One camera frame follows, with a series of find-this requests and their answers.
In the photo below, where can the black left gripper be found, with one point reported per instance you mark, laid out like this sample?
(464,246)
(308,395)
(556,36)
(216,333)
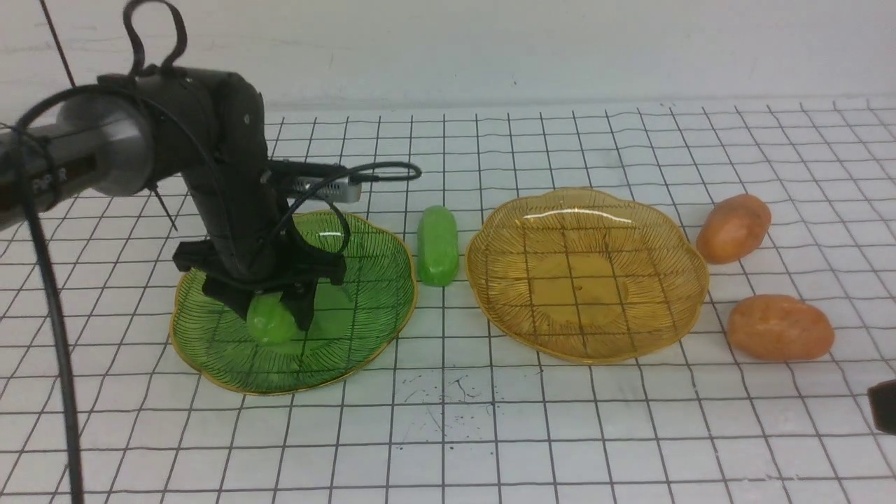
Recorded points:
(235,273)

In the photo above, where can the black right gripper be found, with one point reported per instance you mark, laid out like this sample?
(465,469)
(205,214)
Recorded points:
(882,403)

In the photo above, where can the green cucumber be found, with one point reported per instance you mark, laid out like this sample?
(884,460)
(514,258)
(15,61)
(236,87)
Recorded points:
(269,322)

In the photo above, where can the orange potato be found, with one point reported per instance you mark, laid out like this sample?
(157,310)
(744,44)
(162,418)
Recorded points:
(779,328)

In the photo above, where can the green cucumber one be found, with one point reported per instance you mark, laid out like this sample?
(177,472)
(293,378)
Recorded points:
(438,257)

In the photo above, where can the orange potato one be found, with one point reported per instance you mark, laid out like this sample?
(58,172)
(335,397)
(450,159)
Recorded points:
(736,227)

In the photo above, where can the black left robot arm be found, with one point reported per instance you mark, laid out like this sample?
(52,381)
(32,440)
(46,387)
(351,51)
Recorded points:
(120,138)

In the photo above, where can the green glass leaf plate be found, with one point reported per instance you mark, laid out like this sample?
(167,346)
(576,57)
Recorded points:
(353,323)

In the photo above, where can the white grid tablecloth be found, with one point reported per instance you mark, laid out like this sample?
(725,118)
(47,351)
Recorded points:
(455,412)

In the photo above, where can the amber glass leaf plate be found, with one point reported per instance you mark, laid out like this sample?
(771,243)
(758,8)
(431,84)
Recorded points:
(585,276)

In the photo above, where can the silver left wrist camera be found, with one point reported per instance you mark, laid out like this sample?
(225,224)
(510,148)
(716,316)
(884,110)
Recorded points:
(320,181)

